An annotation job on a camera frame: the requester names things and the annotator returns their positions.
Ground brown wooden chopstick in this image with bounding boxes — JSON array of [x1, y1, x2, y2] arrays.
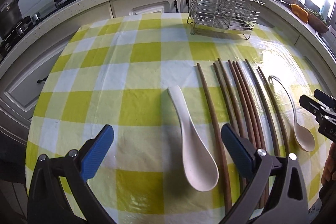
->
[[235, 61, 271, 204], [212, 62, 249, 191], [197, 63, 232, 213], [227, 59, 263, 210], [245, 59, 280, 156], [218, 57, 249, 139], [232, 61, 267, 209], [257, 67, 289, 155]]

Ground large white soup spoon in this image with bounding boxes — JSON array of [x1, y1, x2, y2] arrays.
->
[[167, 86, 219, 192]]

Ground kitchen sink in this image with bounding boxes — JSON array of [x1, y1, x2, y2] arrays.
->
[[319, 31, 336, 56]]

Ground person's right hand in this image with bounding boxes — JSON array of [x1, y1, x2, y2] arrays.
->
[[321, 142, 336, 186]]

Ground wicker basket with greens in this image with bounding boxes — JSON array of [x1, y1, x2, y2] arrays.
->
[[305, 8, 329, 34]]

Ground yellow checked tablecloth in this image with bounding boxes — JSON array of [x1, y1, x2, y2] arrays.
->
[[26, 13, 333, 223]]

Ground steel stock pot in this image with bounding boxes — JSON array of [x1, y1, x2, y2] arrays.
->
[[0, 0, 22, 40]]

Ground black gas stove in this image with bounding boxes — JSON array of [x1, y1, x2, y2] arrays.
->
[[1, 0, 77, 56]]

